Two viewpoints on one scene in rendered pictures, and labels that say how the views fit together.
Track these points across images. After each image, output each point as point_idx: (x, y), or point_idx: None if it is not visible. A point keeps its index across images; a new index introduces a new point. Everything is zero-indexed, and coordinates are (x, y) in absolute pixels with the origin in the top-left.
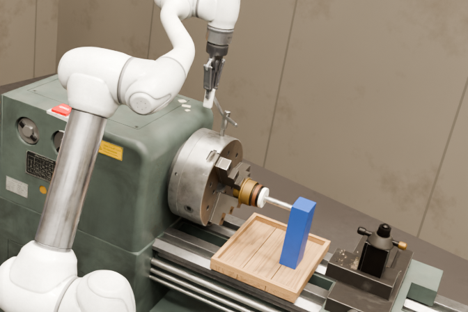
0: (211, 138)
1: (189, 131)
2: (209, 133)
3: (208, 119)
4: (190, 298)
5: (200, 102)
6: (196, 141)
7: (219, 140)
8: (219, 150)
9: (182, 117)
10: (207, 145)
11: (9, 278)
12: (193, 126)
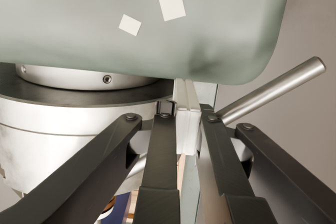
0: (29, 156)
1: (64, 68)
2: (56, 143)
3: (202, 82)
4: None
5: (256, 31)
6: (2, 121)
7: (36, 176)
8: (8, 184)
9: (61, 35)
10: (4, 153)
11: None
12: (94, 69)
